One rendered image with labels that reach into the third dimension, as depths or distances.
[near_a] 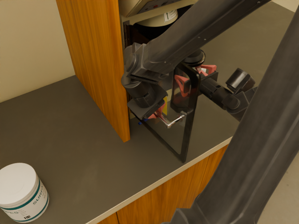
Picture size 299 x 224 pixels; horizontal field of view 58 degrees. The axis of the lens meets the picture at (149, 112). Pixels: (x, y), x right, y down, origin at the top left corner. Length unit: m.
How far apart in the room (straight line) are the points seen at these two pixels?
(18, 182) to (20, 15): 0.65
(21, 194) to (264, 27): 1.55
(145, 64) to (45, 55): 0.82
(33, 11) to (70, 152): 0.57
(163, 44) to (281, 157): 0.31
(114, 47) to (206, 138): 0.54
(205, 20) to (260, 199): 0.25
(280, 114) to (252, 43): 1.40
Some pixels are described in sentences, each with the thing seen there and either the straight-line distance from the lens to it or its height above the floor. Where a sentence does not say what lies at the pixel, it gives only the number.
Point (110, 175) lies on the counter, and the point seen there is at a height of 0.94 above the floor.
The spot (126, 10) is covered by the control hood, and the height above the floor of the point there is 1.44.
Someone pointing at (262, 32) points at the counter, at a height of 0.94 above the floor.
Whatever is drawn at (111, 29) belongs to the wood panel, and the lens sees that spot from 0.73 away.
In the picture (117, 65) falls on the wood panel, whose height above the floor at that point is 1.32.
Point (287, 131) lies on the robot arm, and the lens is 0.28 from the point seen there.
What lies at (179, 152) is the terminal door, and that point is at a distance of 0.92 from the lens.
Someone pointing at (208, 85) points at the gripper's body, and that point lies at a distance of 0.87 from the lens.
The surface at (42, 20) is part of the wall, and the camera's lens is 1.25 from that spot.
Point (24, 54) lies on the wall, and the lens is 1.30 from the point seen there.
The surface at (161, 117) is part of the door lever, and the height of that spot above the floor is 1.21.
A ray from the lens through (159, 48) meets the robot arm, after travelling 0.53.
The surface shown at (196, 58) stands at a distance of 0.89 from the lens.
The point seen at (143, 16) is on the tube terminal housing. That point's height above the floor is 1.38.
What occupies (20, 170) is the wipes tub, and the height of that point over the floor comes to 1.09.
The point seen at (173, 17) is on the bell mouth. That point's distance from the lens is 0.99.
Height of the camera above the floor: 1.80
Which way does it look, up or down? 48 degrees down
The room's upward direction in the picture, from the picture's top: straight up
